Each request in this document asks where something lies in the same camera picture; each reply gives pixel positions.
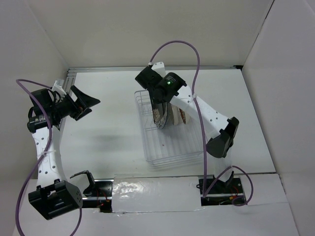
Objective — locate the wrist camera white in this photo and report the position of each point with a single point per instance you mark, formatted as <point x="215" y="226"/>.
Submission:
<point x="58" y="87"/>
<point x="158" y="67"/>

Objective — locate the blue floral white plate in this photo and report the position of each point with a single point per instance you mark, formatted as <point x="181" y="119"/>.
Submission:
<point x="164" y="119"/>

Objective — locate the beige plate blue swirl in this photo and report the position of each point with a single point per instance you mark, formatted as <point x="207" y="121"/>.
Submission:
<point x="177" y="119"/>

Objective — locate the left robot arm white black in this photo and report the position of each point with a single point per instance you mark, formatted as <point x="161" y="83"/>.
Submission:
<point x="54" y="195"/>

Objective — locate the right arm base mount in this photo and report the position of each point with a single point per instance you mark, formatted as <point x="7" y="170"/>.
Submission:
<point x="222" y="194"/>

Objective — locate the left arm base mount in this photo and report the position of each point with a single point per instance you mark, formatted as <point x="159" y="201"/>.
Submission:
<point x="101" y="196"/>

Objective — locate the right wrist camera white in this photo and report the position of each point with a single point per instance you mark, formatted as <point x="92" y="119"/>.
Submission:
<point x="158" y="67"/>

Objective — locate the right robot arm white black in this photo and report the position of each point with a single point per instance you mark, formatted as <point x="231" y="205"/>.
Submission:
<point x="168" y="90"/>

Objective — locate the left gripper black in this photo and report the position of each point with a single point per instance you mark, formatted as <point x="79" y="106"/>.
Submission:
<point x="80" y="108"/>

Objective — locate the white wire dish rack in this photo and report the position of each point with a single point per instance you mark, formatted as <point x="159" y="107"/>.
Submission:
<point x="172" y="145"/>

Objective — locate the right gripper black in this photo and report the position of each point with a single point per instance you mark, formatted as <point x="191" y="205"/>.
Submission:
<point x="162" y="102"/>

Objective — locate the black square plate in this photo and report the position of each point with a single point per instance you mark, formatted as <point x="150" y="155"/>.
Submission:
<point x="158" y="110"/>

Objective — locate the brown rim floral bowl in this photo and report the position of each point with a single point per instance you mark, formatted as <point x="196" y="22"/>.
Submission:
<point x="185" y="117"/>

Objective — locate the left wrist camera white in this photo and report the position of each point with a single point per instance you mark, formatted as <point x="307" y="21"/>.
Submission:
<point x="58" y="87"/>

